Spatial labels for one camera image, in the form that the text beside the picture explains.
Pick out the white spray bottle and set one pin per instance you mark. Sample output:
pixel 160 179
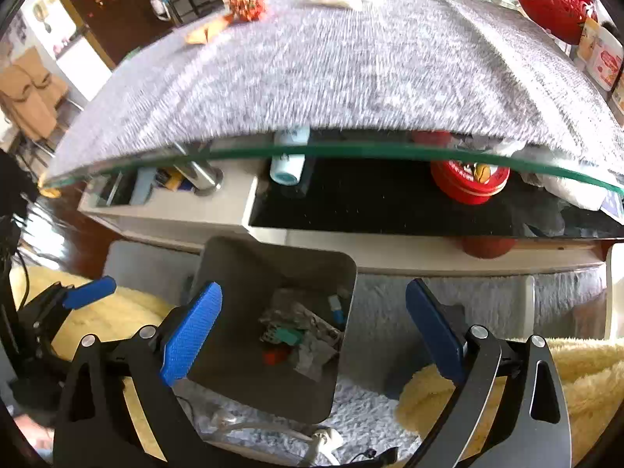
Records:
pixel 159 2

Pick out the red rectangular box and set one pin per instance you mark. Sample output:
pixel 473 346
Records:
pixel 273 357

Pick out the white bottle pink label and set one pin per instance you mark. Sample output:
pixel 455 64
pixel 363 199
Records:
pixel 608 61

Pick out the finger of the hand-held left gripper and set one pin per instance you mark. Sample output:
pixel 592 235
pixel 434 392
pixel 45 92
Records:
pixel 90 292

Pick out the glass top coffee table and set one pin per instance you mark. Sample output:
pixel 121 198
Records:
pixel 170 217

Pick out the light blue plastic bottle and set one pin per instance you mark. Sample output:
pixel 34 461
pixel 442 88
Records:
pixel 290 163

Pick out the small blue box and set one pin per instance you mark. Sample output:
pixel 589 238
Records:
pixel 340 316

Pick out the white board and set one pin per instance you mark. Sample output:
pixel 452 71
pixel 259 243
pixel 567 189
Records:
pixel 83 66

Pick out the yellow cap bottle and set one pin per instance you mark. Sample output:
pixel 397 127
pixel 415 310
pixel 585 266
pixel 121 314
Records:
pixel 587 40

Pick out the red openwork basket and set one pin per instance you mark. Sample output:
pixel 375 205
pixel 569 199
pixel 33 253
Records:
pixel 551 5

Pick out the silver foil bag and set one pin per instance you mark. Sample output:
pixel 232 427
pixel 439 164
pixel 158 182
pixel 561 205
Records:
pixel 304 334

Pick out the gold foil candy wrapper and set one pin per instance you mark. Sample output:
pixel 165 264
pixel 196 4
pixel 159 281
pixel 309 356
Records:
pixel 248 7

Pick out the orange folded paper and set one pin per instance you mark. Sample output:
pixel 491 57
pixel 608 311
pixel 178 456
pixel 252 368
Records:
pixel 209 31

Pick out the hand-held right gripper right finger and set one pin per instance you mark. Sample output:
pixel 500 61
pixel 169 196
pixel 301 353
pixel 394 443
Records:
pixel 436 331

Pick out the teal cardboard box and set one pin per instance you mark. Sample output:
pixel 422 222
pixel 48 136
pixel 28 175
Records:
pixel 288 336

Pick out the dark brown door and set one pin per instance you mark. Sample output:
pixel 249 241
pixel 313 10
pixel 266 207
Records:
pixel 117 14

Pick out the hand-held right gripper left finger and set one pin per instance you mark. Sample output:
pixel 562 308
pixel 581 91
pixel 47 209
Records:
pixel 190 336

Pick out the wooden chair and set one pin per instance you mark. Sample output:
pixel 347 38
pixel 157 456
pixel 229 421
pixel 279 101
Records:
pixel 29 97

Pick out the grey shaggy rug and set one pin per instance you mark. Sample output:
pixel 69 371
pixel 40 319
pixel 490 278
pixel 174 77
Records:
pixel 380 399

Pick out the white crumpled bag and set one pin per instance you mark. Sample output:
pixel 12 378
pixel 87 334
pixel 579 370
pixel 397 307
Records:
pixel 575 190

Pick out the red round tin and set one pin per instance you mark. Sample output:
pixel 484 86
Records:
pixel 468 180

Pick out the dark grey waste bin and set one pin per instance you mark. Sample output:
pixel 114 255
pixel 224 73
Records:
pixel 234 273

